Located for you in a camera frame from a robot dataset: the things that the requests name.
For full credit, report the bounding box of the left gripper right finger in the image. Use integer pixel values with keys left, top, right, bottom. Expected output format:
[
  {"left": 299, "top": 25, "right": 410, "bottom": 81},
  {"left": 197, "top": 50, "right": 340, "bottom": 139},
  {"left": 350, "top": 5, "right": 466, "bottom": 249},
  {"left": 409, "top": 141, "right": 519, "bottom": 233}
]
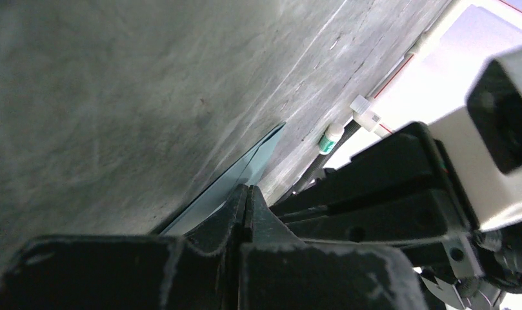
[{"left": 239, "top": 185, "right": 428, "bottom": 309}]

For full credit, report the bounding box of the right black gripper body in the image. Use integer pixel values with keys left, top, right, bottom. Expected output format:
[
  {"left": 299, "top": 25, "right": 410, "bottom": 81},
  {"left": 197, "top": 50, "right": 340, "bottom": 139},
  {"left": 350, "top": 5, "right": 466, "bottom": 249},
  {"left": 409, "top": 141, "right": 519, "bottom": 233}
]
[{"left": 272, "top": 122, "right": 479, "bottom": 267}]

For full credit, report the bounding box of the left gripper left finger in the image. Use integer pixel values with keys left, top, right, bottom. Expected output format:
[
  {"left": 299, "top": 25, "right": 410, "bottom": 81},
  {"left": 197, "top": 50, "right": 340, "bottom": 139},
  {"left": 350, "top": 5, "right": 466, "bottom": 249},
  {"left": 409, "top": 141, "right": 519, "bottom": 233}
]
[{"left": 0, "top": 185, "right": 248, "bottom": 309}]

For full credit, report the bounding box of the green white glue stick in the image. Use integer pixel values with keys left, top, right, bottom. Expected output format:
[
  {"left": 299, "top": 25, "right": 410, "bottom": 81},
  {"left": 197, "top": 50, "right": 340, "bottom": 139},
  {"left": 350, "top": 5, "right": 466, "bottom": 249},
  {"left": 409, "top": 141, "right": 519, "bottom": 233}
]
[{"left": 317, "top": 123, "right": 345, "bottom": 155}]

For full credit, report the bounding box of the teal envelope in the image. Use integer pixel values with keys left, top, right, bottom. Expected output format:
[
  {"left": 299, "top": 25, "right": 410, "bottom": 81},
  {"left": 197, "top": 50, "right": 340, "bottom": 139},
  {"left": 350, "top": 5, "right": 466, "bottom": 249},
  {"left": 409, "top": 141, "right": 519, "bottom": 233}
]
[{"left": 154, "top": 122, "right": 286, "bottom": 235}]

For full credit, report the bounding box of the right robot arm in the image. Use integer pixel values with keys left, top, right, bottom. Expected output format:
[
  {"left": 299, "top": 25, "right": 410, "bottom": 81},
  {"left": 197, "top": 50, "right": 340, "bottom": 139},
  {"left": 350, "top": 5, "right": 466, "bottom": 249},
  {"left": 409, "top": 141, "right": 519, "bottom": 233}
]
[{"left": 272, "top": 122, "right": 522, "bottom": 309}]

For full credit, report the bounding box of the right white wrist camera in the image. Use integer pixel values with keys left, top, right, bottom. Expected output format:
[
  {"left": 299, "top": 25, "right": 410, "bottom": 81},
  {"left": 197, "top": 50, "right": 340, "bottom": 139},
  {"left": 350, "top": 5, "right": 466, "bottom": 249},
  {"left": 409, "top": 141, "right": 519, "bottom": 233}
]
[{"left": 429, "top": 47, "right": 522, "bottom": 231}]

